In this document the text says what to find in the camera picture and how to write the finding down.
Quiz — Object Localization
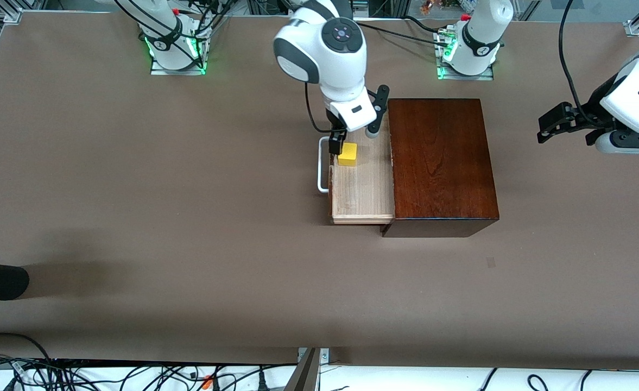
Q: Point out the yellow block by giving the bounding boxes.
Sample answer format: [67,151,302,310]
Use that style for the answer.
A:
[337,142,358,167]

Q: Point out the light wood drawer white handle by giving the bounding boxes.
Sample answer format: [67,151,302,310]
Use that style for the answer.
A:
[318,114,396,225]

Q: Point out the dark brown wooden cabinet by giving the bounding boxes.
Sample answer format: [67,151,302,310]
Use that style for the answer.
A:
[380,98,501,238]

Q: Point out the brown table cover sheet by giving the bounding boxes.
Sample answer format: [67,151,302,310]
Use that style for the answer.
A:
[0,12,639,365]

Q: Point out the dark slanted bar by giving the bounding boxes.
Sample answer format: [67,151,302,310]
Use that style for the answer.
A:
[284,348,320,391]

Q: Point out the black cable on table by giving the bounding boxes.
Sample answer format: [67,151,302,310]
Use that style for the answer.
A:
[355,18,450,47]

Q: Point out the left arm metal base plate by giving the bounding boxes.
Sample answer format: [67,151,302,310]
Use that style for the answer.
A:
[436,33,495,81]

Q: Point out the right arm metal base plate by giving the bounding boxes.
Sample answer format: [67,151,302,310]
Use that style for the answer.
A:
[150,34,208,76]

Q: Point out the small aluminium bracket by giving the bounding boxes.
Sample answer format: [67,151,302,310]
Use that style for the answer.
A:
[298,348,331,365]

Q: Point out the black cable tangle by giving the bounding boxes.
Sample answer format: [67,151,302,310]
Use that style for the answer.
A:
[0,332,298,391]

